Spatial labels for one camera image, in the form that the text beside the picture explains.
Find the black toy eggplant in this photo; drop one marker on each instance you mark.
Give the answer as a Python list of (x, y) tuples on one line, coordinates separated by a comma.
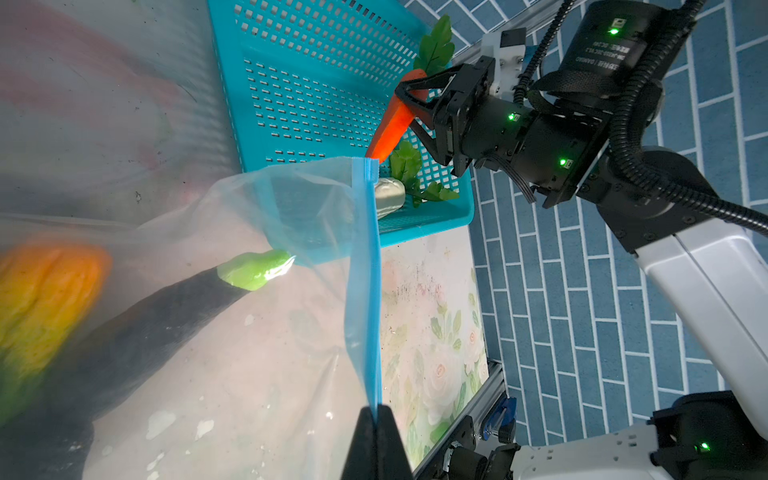
[(51, 437)]

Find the green toy leaf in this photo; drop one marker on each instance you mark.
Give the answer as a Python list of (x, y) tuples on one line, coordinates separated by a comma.
[(406, 165)]

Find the white toy garlic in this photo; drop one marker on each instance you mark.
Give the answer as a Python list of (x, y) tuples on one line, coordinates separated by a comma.
[(390, 196)]

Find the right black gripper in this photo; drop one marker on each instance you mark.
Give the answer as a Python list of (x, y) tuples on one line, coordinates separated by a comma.
[(545, 149)]

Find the blue black tool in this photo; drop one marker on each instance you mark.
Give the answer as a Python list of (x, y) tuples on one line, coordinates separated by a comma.
[(500, 422)]

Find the aluminium mounting rail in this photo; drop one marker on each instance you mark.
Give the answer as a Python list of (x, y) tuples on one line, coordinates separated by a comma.
[(467, 428)]

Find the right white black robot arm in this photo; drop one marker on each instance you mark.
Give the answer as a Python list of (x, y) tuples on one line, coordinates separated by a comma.
[(695, 246)]

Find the teal plastic basket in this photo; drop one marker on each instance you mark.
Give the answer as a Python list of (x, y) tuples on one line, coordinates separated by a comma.
[(310, 80)]

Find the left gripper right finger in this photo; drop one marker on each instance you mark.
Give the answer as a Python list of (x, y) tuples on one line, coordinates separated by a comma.
[(391, 459)]

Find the orange toy carrot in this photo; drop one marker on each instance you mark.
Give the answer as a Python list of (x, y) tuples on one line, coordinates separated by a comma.
[(435, 51)]

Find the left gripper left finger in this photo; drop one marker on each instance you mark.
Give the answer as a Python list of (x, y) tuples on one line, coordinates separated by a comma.
[(362, 459)]

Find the clear zip top bag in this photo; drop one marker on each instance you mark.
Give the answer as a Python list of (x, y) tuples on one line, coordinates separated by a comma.
[(272, 387)]

